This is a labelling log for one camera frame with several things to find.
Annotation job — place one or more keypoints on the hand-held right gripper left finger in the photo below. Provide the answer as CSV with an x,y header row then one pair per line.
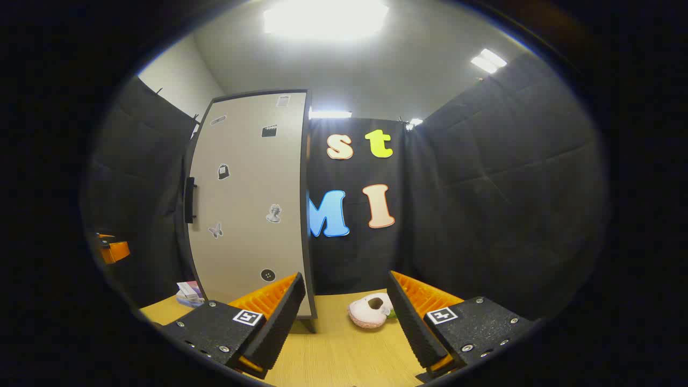
x,y
279,317

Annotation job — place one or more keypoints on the long ceiling light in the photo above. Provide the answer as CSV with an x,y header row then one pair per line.
x,y
329,114

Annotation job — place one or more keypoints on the light grey cabinet door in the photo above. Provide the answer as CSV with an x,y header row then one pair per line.
x,y
247,188

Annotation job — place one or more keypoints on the dark grey cabinet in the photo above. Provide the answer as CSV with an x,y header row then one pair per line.
x,y
303,215

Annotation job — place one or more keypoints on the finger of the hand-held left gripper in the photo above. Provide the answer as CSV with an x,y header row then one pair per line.
x,y
105,237
115,251

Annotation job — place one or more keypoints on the black backdrop cloth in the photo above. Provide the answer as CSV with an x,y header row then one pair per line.
x,y
484,215

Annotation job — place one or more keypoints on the large ceiling light panel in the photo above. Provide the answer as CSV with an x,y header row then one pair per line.
x,y
325,19

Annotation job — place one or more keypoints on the small ceiling light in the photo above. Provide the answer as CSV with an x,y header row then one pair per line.
x,y
414,123
489,61

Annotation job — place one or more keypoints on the pink plush toy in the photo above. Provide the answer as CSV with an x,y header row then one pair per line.
x,y
365,314

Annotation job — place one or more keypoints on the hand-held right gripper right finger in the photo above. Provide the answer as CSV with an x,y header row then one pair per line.
x,y
411,322

